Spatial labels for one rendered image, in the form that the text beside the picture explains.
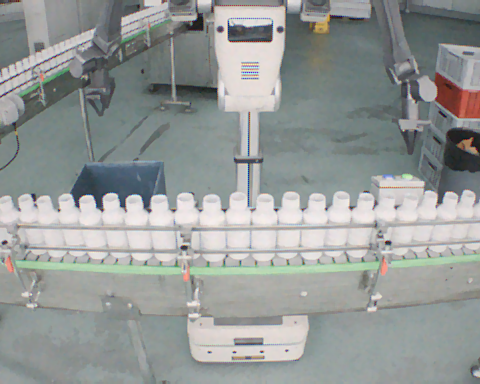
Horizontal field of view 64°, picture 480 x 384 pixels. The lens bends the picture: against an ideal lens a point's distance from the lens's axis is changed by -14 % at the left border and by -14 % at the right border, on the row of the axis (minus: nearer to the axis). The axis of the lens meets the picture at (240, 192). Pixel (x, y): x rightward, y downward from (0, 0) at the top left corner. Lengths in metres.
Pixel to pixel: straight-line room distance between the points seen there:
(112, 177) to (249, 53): 0.69
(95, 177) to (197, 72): 3.26
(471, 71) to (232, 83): 2.00
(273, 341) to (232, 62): 1.15
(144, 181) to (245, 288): 0.72
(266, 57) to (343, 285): 0.75
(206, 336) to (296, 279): 0.86
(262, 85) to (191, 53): 3.34
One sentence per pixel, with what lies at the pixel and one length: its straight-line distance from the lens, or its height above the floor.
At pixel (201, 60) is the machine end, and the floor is 0.43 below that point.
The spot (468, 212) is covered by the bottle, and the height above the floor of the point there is 1.12.
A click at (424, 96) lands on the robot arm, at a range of 1.14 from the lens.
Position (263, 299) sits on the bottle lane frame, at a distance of 1.12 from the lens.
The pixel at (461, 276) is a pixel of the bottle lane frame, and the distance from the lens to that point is 1.26.
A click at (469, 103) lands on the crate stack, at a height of 0.78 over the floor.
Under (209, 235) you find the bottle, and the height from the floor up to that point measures 1.08.
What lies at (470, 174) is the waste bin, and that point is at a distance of 2.79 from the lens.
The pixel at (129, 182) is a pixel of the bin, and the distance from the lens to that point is 1.66.
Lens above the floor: 1.71
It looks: 33 degrees down
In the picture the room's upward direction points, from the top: straight up
